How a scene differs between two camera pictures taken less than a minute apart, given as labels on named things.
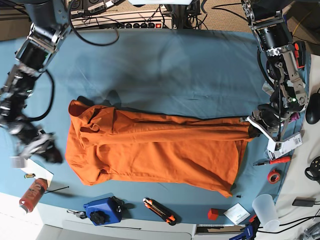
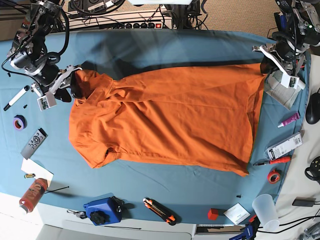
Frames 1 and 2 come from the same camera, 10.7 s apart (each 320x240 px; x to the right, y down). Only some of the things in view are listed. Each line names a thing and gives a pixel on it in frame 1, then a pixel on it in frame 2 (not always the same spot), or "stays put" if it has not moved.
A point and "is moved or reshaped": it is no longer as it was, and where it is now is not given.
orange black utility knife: [164, 213] stays put
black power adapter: [302, 201] stays put
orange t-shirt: [106, 145] is moved or reshaped
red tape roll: [273, 176] stays put
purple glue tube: [294, 116] stays put
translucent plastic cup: [264, 206] stays put
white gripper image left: [37, 145] -> [49, 100]
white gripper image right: [274, 145] -> [269, 64]
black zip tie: [58, 189] stays put
